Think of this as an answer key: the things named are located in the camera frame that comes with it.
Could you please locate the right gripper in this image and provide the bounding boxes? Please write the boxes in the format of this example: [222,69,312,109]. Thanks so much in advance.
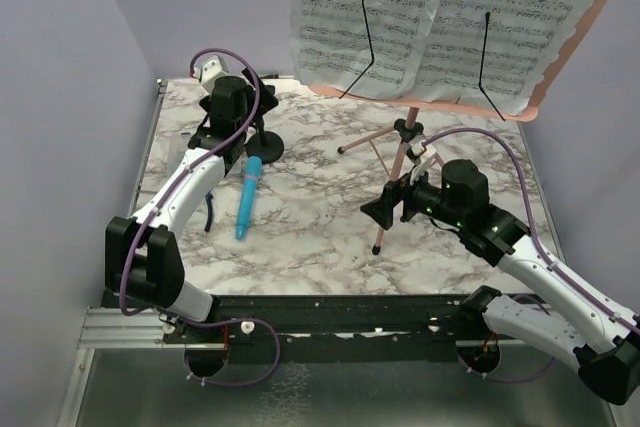
[360,160,466,229]

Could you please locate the aluminium rail bracket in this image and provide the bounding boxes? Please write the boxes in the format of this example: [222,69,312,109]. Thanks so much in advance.
[78,308,164,350]

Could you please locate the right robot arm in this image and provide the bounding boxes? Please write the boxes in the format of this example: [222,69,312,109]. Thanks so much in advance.
[360,160,639,405]

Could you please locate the black microphone desk stand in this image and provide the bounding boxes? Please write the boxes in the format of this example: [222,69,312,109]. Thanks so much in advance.
[245,117,284,165]

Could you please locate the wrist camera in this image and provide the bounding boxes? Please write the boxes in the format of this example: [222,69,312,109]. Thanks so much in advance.
[191,55,229,94]
[404,137,444,185]

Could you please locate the clear plastic parts box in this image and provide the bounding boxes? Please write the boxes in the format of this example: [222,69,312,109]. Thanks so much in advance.
[166,132,191,175]

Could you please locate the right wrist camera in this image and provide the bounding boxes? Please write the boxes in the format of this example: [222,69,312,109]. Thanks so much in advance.
[404,137,444,185]

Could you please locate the blue handled pliers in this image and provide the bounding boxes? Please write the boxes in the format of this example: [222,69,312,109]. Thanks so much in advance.
[204,192,215,233]

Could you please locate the blue toy recorder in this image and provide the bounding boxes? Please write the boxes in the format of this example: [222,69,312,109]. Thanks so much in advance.
[235,156,263,240]

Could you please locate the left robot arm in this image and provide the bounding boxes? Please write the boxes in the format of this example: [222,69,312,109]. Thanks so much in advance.
[105,68,278,342]

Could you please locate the pink perforated music stand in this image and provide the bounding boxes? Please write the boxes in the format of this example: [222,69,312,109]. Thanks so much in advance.
[308,0,631,254]

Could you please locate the sheet music page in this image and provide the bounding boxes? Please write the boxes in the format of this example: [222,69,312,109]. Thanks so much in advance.
[290,0,440,100]
[409,0,629,116]

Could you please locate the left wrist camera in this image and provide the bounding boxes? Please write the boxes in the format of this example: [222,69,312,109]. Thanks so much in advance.
[191,55,229,94]

